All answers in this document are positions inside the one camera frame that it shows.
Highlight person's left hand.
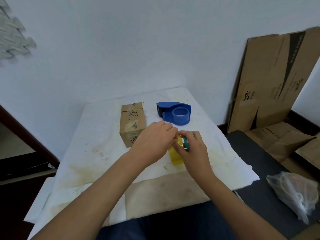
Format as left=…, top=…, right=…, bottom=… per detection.
left=129, top=120, right=179, bottom=169

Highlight person's right hand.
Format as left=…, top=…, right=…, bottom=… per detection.
left=172, top=130, right=215, bottom=178

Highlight yellow tape roll teal core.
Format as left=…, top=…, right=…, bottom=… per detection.
left=168, top=132, right=194, bottom=166

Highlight person's left forearm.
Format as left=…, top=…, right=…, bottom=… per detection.
left=31, top=150, right=150, bottom=240

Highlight person's right forearm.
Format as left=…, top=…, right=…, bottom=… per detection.
left=186, top=169, right=287, bottom=240

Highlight blue tape dispenser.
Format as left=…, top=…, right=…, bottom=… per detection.
left=156, top=102, right=192, bottom=126

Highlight small brown cardboard box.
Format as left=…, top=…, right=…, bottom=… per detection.
left=119, top=102, right=147, bottom=148

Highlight stained white cloth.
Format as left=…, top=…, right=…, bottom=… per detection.
left=24, top=87, right=260, bottom=240

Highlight person's blue trousers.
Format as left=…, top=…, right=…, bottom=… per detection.
left=96, top=200, right=237, bottom=240

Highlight black mat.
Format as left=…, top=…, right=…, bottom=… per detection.
left=225, top=130, right=320, bottom=239

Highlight folded brown cardboard sheet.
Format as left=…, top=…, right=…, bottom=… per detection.
left=245, top=121, right=317, bottom=163

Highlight large flattened cardboard black stripe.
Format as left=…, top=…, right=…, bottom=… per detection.
left=226, top=27, right=320, bottom=134

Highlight clear crumpled plastic bag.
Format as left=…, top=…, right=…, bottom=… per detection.
left=266, top=171, right=319, bottom=225

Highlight plain brown cardboard sheet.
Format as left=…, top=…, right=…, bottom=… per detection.
left=280, top=132, right=320, bottom=183

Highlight dark wooden furniture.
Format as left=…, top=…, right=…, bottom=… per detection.
left=0, top=105, right=60, bottom=240

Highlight grey foam puzzle mats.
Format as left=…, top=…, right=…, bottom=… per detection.
left=0, top=0, right=37, bottom=66

